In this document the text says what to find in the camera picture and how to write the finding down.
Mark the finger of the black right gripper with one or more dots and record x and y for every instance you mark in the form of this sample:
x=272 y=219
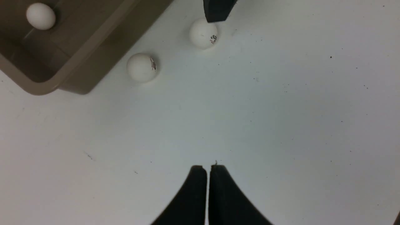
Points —
x=218 y=10

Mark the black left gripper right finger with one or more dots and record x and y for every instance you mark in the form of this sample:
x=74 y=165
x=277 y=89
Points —
x=227 y=204

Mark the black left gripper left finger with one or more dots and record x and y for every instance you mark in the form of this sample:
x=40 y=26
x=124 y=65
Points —
x=188 y=207

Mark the white ping-pong ball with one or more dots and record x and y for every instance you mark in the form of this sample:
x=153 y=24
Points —
x=141 y=68
x=203 y=34
x=40 y=16

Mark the tan plastic bin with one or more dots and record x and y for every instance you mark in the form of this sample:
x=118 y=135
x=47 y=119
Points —
x=89 y=37

